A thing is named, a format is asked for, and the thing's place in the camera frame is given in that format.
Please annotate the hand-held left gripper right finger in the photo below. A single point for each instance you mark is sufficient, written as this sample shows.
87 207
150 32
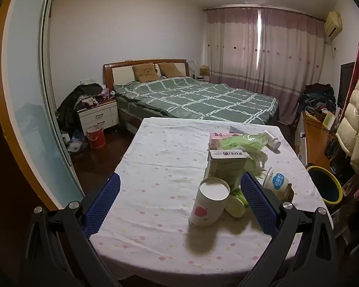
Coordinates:
258 203

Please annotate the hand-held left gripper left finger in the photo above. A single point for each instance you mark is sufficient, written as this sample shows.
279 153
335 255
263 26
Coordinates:
103 203

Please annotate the green plastic cup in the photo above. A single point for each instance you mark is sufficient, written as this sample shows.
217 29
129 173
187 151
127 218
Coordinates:
235 206

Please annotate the white bottle with blue label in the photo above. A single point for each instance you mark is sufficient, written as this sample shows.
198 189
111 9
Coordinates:
276 182

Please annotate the green and white carton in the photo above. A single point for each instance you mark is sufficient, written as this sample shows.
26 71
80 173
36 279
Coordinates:
224 167

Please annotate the white paper cup pink print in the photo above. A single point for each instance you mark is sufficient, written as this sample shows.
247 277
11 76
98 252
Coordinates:
206 209

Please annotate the pale green plastic bag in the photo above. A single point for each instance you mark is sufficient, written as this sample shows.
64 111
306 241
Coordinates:
245 143

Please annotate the small white bottle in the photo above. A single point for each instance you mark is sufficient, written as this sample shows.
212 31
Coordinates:
272 140

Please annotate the dark bin yellow-green rim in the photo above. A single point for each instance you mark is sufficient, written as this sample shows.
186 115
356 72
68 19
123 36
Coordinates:
323 185

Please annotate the pink box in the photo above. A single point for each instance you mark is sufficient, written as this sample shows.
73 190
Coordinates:
215 140

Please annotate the red bucket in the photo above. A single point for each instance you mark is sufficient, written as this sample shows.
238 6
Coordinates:
96 139

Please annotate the clear plastic bags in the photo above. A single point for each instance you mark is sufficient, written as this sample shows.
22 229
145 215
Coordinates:
76 143

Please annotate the white nightstand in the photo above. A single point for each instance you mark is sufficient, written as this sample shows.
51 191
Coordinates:
98 116

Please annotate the dark clothes pile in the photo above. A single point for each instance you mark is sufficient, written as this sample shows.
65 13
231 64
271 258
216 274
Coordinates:
68 104

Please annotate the green booklet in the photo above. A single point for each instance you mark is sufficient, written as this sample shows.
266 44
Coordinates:
328 120

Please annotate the mixed clothes heap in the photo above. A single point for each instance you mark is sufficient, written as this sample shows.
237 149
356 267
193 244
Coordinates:
317 98

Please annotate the green plaid blanket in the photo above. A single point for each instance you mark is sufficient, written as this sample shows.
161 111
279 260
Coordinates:
197 98

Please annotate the cream puffer jacket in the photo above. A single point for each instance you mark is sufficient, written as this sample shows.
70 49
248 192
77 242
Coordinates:
357 119

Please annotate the frosted glass wardrobe door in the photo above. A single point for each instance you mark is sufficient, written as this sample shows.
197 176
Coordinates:
27 95

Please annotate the wooden bed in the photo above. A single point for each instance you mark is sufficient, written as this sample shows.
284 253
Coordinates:
119 71

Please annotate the brown pillow with face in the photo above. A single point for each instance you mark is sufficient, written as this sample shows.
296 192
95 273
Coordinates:
145 72

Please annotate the pink and white curtain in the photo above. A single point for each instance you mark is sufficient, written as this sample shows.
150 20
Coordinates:
290 65
230 47

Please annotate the small cardboard box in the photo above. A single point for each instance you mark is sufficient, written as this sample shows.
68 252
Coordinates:
204 71

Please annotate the black television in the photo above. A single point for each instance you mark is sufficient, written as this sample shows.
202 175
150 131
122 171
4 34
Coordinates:
346 85

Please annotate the plain brown pillow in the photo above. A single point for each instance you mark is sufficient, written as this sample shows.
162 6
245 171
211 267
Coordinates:
170 70

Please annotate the white bedside lamp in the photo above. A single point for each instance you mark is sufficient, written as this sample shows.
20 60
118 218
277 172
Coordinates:
191 65

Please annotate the beige air conditioner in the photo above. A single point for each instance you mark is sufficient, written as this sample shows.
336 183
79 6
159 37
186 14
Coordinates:
332 25

